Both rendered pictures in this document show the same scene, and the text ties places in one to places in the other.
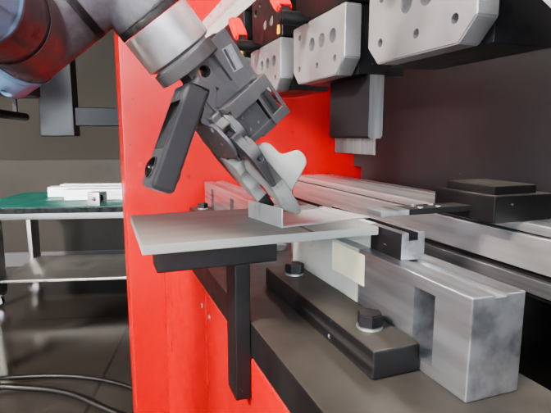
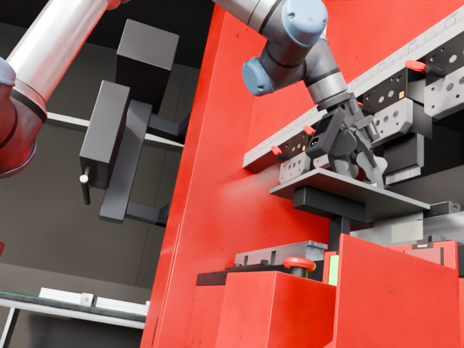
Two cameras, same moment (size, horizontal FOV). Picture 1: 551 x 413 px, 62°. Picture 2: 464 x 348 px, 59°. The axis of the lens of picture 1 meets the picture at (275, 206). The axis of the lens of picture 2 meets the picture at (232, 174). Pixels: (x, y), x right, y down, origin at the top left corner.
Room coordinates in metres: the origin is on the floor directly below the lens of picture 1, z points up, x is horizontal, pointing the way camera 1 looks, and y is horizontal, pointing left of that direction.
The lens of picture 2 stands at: (-0.24, 0.28, 0.72)
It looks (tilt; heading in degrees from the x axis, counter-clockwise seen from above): 20 degrees up; 0
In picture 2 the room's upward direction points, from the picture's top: 10 degrees clockwise
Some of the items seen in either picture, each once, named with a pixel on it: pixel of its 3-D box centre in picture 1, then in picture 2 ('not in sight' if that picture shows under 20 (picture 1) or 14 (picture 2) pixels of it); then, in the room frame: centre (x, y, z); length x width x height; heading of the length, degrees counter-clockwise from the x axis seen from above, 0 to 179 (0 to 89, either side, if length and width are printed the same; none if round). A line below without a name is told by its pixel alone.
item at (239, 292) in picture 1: (216, 315); (326, 249); (0.54, 0.07, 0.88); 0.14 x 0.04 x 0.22; 111
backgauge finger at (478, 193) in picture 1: (451, 201); not in sight; (0.66, -0.25, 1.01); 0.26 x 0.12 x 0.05; 111
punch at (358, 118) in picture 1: (354, 116); (402, 160); (0.61, -0.10, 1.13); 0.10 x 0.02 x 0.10; 21
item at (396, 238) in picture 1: (363, 229); (412, 218); (0.58, -0.11, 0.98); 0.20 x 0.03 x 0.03; 21
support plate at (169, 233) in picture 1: (246, 224); (346, 199); (0.56, 0.04, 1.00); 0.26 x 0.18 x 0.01; 111
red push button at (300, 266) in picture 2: not in sight; (298, 273); (0.27, 0.17, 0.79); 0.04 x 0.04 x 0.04
